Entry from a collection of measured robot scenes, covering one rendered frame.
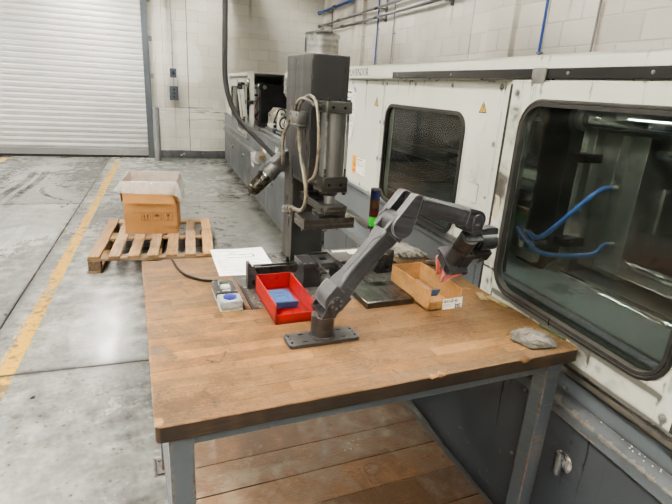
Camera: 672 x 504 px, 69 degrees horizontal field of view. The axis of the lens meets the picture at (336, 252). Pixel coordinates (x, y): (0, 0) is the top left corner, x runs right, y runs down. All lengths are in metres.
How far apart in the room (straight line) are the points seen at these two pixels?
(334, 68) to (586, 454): 1.39
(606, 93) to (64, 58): 10.01
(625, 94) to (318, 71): 0.86
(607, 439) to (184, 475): 1.09
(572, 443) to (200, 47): 9.95
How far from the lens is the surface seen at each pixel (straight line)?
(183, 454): 1.16
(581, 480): 1.74
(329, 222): 1.63
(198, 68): 10.75
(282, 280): 1.65
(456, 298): 1.63
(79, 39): 10.78
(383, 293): 1.63
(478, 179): 1.99
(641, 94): 1.44
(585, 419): 1.64
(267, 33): 10.97
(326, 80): 1.66
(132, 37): 10.71
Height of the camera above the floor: 1.55
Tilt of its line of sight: 18 degrees down
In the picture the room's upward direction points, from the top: 4 degrees clockwise
